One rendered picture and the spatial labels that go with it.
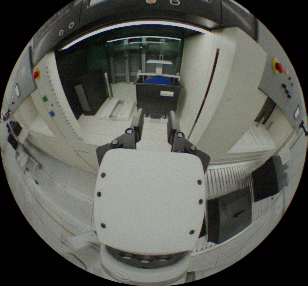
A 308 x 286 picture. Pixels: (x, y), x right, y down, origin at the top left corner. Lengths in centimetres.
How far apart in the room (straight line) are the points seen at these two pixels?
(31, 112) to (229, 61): 213
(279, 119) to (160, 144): 161
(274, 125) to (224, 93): 150
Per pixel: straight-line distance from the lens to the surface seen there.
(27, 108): 200
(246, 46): 27
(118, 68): 126
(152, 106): 53
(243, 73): 27
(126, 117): 62
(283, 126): 165
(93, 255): 65
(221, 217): 56
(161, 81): 57
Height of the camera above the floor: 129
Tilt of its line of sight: 49 degrees down
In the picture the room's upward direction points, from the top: 4 degrees clockwise
